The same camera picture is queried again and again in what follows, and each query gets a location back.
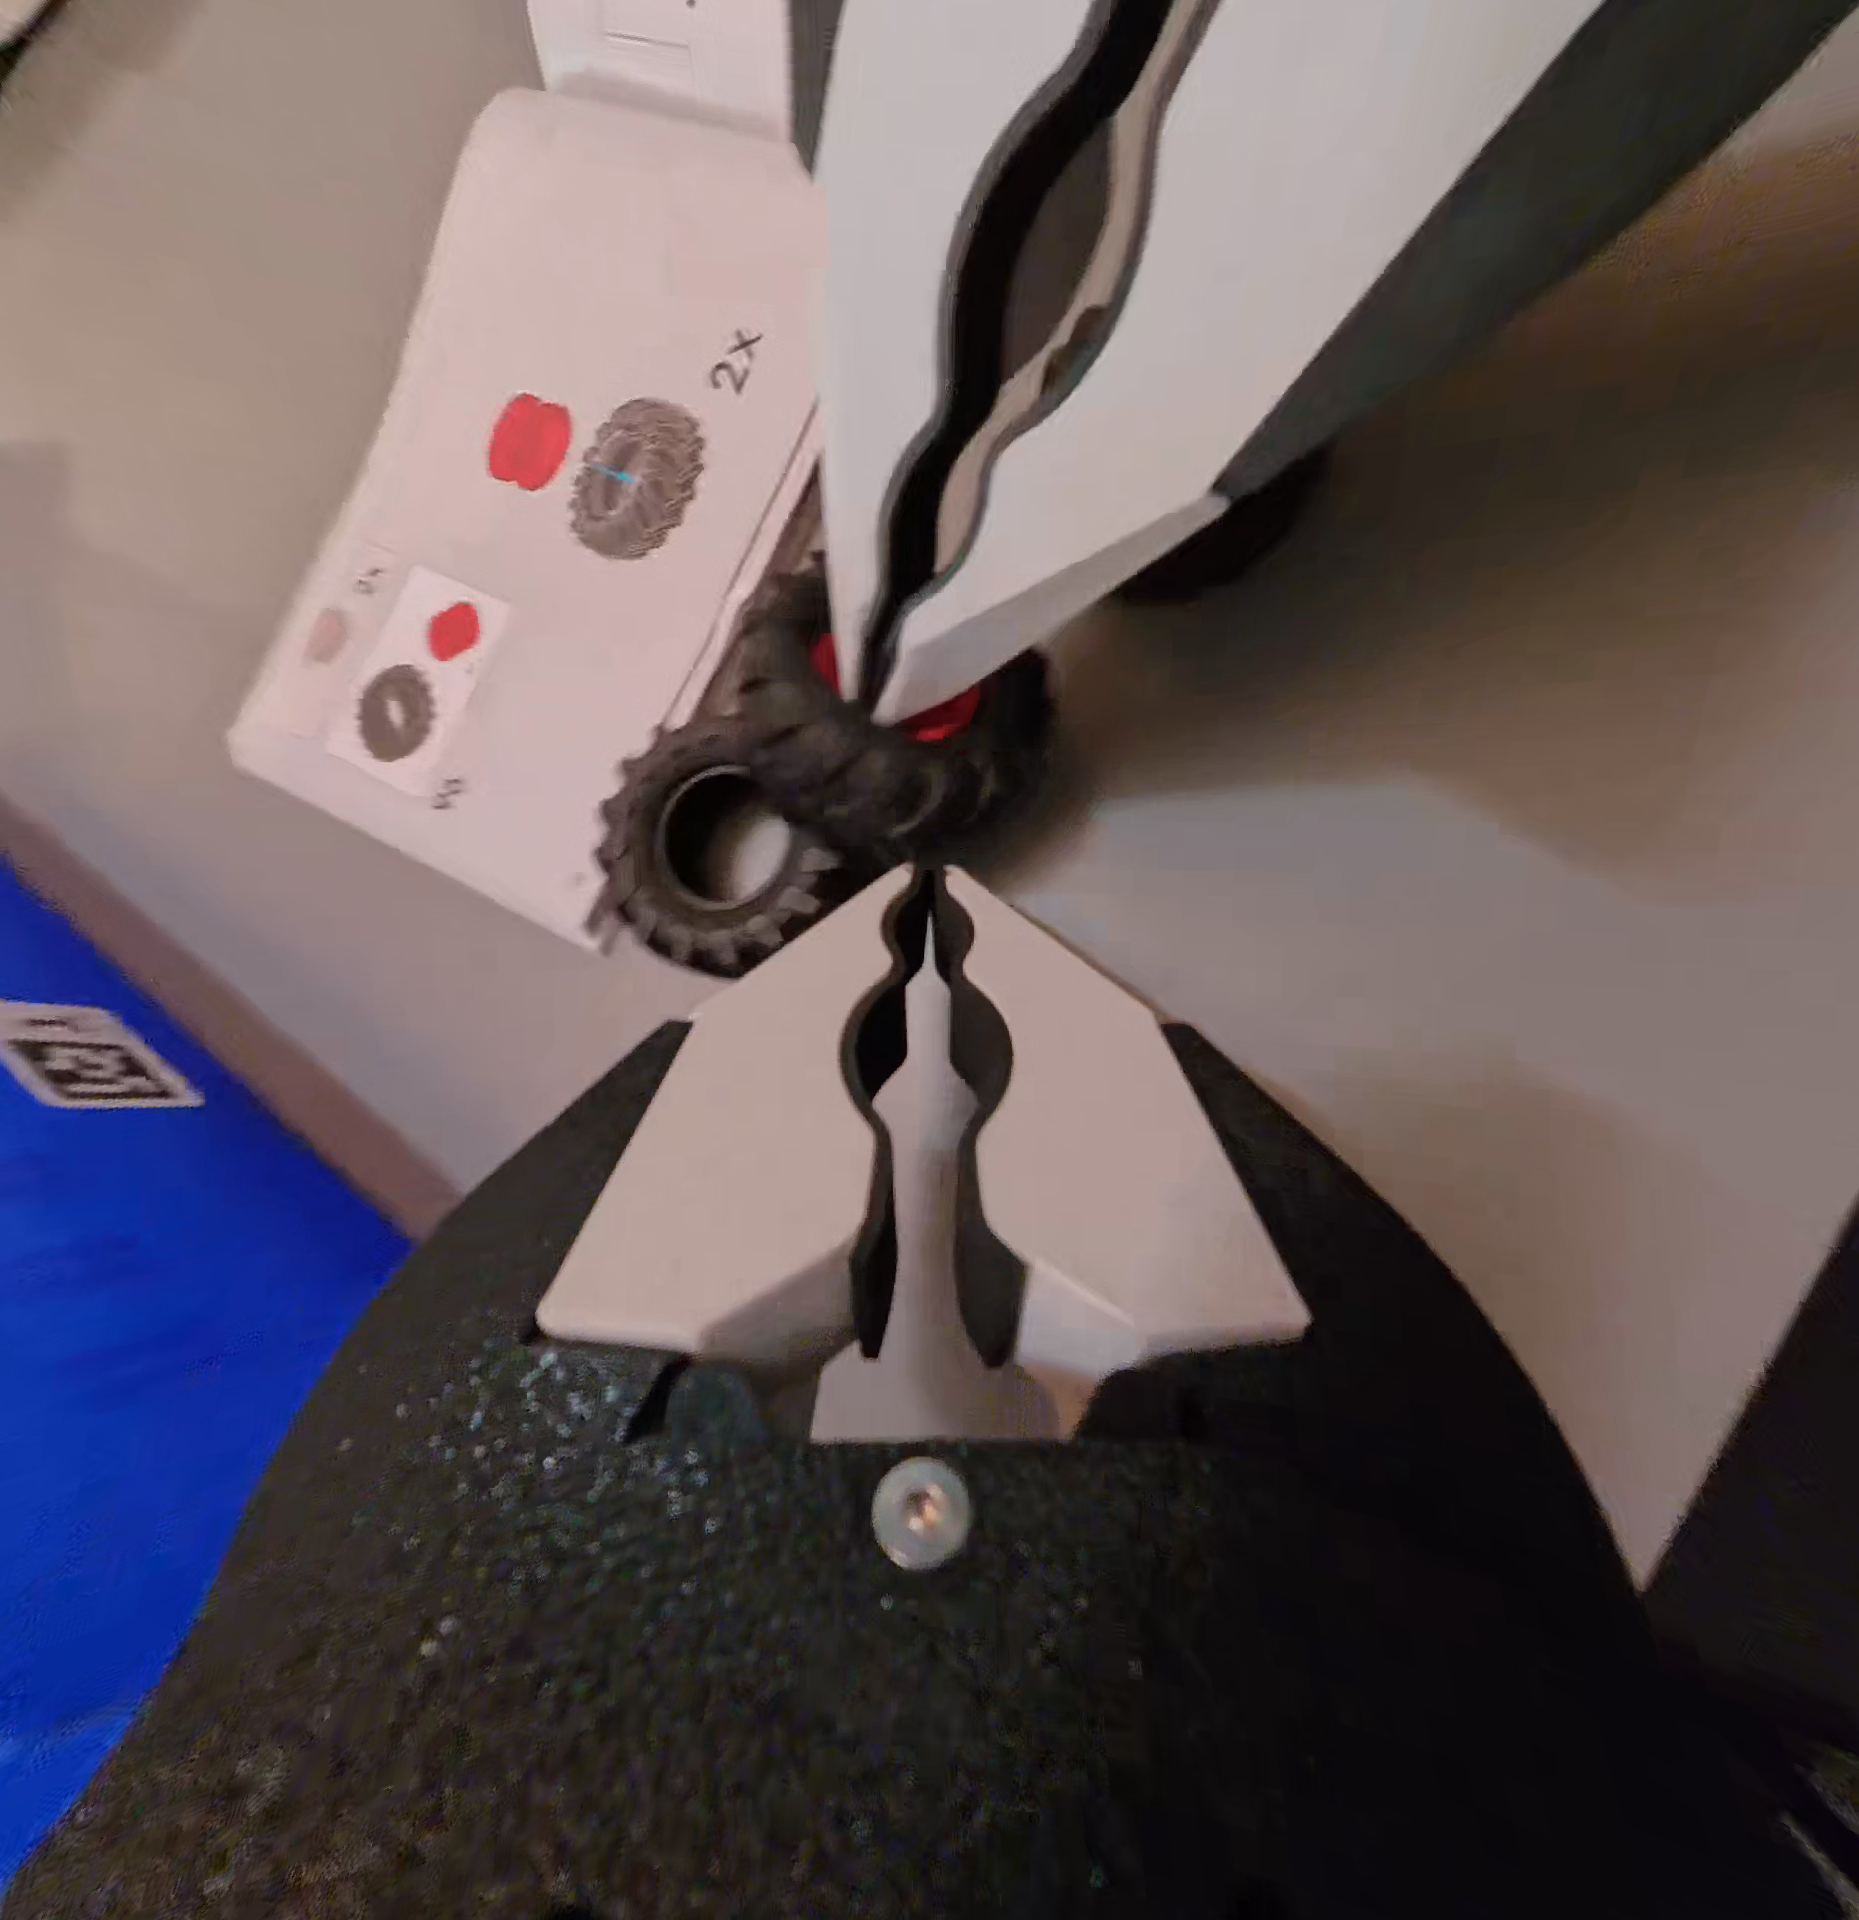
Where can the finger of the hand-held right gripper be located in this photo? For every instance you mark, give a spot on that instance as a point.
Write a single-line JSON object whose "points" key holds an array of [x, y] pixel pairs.
{"points": [[900, 301], [1274, 271]]}

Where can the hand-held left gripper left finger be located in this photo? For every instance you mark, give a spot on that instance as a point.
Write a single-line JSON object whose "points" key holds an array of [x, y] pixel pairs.
{"points": [[720, 1185]]}

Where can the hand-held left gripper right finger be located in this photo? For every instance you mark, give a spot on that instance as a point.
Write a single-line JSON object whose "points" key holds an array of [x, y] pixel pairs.
{"points": [[1132, 1185]]}

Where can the black toy tire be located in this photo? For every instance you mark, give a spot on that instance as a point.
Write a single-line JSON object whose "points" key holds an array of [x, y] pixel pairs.
{"points": [[870, 795], [645, 884]]}

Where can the red toy wheel hub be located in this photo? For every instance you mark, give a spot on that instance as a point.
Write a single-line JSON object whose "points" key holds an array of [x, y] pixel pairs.
{"points": [[944, 716]]}

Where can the white desk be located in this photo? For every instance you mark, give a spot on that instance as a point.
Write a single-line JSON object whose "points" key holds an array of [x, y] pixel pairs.
{"points": [[1470, 900]]}

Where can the white instruction sheet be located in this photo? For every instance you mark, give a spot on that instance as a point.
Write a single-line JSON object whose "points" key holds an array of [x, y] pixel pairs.
{"points": [[601, 271]]}

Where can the white plastic box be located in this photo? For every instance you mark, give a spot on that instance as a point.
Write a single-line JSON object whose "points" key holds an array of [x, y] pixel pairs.
{"points": [[660, 53]]}

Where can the blue mat with marker tag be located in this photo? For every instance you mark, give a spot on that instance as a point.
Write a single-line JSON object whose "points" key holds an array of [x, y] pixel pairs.
{"points": [[149, 1350]]}

